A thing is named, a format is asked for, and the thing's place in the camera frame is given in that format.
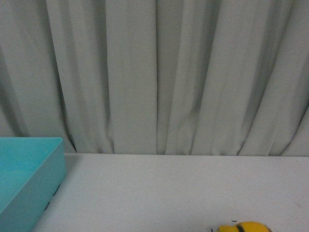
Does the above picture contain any yellow beetle toy car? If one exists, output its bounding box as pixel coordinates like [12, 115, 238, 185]
[211, 221, 272, 232]

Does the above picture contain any grey pleated curtain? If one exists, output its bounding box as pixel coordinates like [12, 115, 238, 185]
[0, 0, 309, 156]

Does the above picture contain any light blue plastic box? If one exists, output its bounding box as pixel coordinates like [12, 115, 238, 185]
[0, 137, 66, 232]

